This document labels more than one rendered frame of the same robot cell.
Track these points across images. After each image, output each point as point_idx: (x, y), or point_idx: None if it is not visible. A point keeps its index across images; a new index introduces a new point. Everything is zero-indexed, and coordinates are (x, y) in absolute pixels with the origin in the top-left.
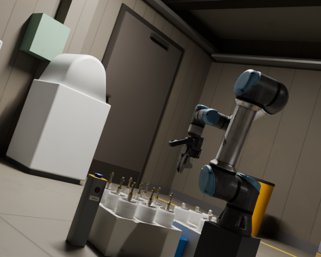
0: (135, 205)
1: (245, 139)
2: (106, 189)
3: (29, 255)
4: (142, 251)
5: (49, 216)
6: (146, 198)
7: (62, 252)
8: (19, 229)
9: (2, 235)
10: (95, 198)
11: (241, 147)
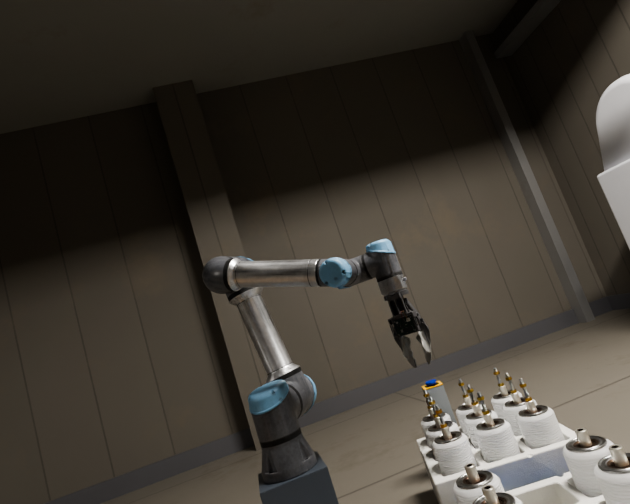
0: (422, 425)
1: (252, 340)
2: (492, 397)
3: (394, 465)
4: (439, 503)
5: None
6: (538, 412)
7: (418, 473)
8: None
9: None
10: None
11: (256, 350)
